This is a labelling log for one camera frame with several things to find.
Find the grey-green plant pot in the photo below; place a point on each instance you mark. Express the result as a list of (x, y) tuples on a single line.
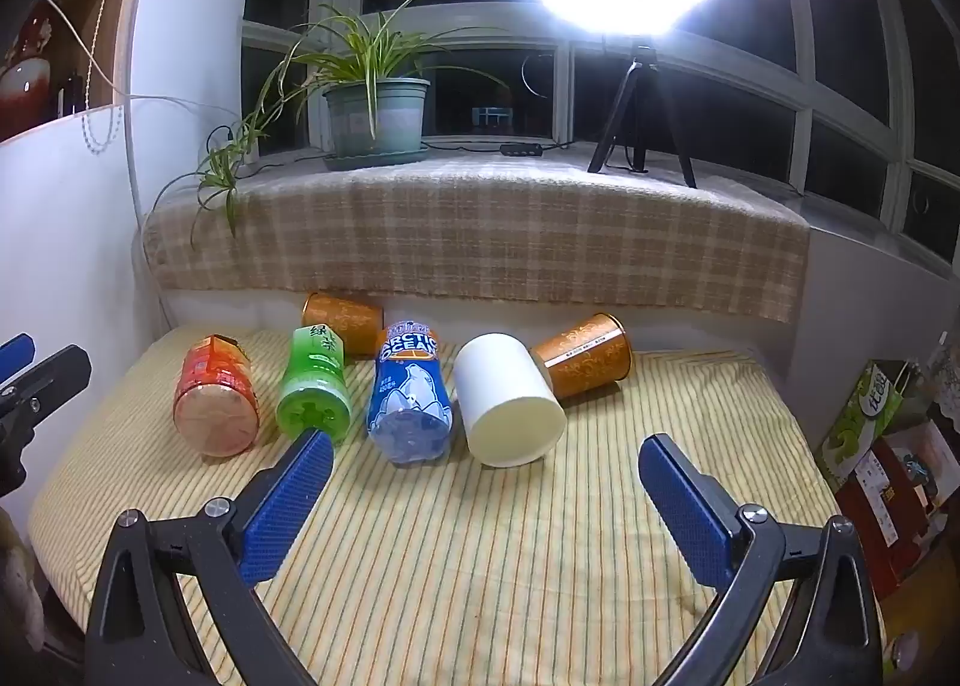
[(377, 116)]

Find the red cardboard box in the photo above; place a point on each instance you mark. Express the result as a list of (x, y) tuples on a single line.
[(900, 506)]

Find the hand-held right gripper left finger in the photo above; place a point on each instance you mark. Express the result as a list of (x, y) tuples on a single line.
[(289, 498)]

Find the green paper bag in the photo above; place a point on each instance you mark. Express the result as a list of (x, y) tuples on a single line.
[(862, 424)]

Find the person's left forearm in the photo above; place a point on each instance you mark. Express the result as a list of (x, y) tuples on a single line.
[(16, 581)]

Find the orange patterned paper cup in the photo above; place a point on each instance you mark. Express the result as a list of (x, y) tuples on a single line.
[(589, 356), (341, 319)]

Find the green label plastic bottle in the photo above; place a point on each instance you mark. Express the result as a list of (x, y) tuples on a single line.
[(311, 379)]

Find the striped yellow cloth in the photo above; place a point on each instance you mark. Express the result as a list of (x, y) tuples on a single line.
[(465, 566)]

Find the white window frame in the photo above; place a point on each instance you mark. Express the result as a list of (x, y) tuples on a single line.
[(562, 94)]

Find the beige plaid cloth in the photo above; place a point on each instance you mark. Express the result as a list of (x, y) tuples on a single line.
[(487, 236)]

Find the green pot saucer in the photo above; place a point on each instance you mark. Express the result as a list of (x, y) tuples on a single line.
[(375, 160)]

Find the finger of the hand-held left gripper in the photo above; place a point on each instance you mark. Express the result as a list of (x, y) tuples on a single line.
[(16, 354), (52, 380)]

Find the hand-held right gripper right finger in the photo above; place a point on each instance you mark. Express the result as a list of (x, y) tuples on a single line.
[(686, 513)]

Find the black tripod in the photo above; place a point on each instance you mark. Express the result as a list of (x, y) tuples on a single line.
[(637, 101)]

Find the black power strip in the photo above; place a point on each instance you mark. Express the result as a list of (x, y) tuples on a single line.
[(520, 150)]

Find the red and white vase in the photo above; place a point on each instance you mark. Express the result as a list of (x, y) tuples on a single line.
[(22, 86)]

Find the orange label plastic bottle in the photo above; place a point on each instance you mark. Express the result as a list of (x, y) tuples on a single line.
[(214, 394)]

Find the white cup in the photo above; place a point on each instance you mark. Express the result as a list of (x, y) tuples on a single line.
[(502, 394)]

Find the spider plant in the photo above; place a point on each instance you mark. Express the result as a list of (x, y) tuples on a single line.
[(360, 49)]

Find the blue label plastic bottle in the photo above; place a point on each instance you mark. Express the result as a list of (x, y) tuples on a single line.
[(409, 394)]

